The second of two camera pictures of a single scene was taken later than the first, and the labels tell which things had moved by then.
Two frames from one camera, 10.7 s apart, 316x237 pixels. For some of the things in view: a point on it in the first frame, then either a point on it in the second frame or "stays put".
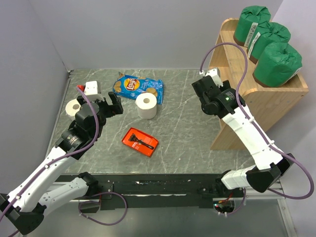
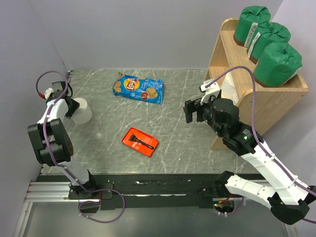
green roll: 278,65 stays put
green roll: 266,32 stays put
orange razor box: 140,142 stays put
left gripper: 113,109 → 74,107
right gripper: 226,85 → 191,106
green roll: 250,17 stays put
